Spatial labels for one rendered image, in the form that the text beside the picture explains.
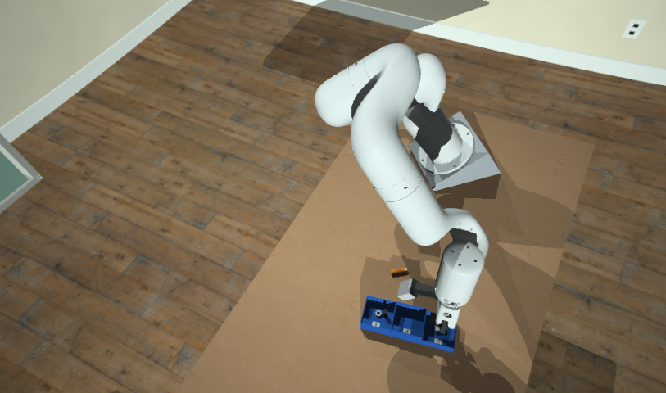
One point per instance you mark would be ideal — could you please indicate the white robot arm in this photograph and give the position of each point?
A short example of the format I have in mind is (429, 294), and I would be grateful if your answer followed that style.
(406, 80)

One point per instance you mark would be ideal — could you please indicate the blue open-top bin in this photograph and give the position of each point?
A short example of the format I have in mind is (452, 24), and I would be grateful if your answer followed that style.
(407, 325)

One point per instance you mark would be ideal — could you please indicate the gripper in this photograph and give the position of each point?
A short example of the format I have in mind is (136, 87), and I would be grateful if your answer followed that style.
(447, 316)

